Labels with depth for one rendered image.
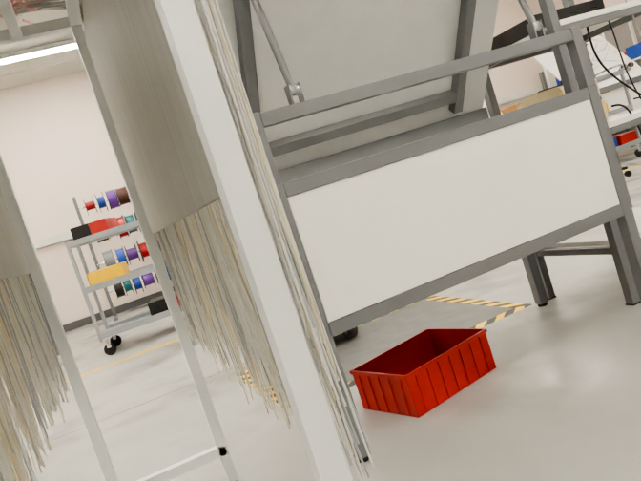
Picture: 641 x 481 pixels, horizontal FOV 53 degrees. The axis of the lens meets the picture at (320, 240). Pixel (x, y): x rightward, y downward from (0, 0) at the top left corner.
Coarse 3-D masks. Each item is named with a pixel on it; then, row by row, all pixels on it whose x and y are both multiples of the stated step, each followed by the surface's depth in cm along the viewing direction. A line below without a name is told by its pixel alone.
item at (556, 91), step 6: (594, 78) 252; (546, 90) 260; (552, 90) 249; (558, 90) 246; (528, 96) 261; (534, 96) 257; (540, 96) 254; (546, 96) 252; (552, 96) 249; (522, 102) 265; (528, 102) 261; (534, 102) 258; (606, 108) 253; (606, 114) 253
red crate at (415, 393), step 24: (432, 336) 237; (456, 336) 227; (480, 336) 214; (384, 360) 226; (408, 360) 232; (432, 360) 201; (456, 360) 207; (480, 360) 213; (360, 384) 216; (384, 384) 204; (408, 384) 195; (432, 384) 200; (456, 384) 206; (384, 408) 209; (408, 408) 198; (432, 408) 199
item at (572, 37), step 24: (528, 24) 206; (504, 48) 199; (528, 48) 203; (576, 48) 209; (432, 72) 190; (456, 72) 193; (576, 72) 212; (288, 96) 176; (336, 96) 179; (360, 96) 182; (264, 120) 172; (288, 120) 176; (264, 144) 171
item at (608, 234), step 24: (552, 0) 227; (552, 24) 226; (576, 24) 231; (600, 24) 264; (552, 48) 230; (600, 96) 290; (624, 120) 236; (576, 240) 258; (600, 240) 244; (624, 264) 233; (552, 288) 277; (624, 288) 236
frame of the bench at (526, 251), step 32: (576, 96) 208; (480, 128) 195; (608, 128) 212; (384, 160) 183; (608, 160) 212; (288, 192) 173; (576, 224) 206; (512, 256) 197; (640, 256) 215; (416, 288) 185; (544, 288) 269; (640, 288) 217; (352, 320) 178; (352, 416) 177
